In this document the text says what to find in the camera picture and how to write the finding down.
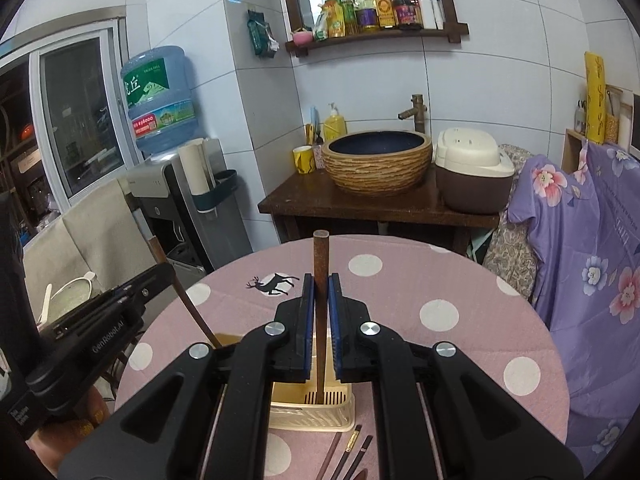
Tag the yellow mug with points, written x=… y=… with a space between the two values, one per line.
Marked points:
x=304 y=159

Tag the yellow roll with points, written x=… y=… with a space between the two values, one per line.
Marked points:
x=595 y=110

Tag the left hand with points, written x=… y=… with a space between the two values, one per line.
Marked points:
x=52 y=443

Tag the dark wooden wall shelf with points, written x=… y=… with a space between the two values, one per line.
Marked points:
x=317 y=24

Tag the grey water dispenser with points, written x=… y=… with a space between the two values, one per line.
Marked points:
x=196 y=244

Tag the purple floral cloth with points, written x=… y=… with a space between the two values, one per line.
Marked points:
x=583 y=229

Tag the black gold chopstick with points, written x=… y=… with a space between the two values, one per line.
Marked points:
x=353 y=438

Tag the dark soy sauce bottle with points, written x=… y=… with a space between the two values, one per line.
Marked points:
x=407 y=14

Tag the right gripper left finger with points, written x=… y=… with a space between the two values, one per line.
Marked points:
x=206 y=414

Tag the pink polka dot tablecloth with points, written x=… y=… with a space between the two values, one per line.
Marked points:
x=426 y=293

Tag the bronze faucet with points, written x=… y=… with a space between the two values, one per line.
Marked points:
x=417 y=112

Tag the green hanging packet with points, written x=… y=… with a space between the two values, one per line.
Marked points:
x=263 y=42

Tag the woven basin sink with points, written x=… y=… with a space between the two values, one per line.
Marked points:
x=378 y=163

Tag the cream cooking pot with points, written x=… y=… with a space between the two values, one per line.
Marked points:
x=67 y=298

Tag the yellow soap dispenser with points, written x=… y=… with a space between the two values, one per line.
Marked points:
x=334 y=127

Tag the brown wooden chopstick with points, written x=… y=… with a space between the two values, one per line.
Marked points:
x=321 y=273
x=327 y=459
x=160 y=257

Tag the white brown rice cooker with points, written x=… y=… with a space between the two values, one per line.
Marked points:
x=473 y=175

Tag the paper cup stack holder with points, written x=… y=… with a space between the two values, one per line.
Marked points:
x=208 y=188

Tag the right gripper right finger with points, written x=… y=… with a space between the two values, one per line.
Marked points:
x=437 y=414

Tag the yellow oil bottle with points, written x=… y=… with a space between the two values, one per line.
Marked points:
x=386 y=15

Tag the blue water jug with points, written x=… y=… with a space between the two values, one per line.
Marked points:
x=159 y=100

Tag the cream plastic utensil holder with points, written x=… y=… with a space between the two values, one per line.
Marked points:
x=310 y=404

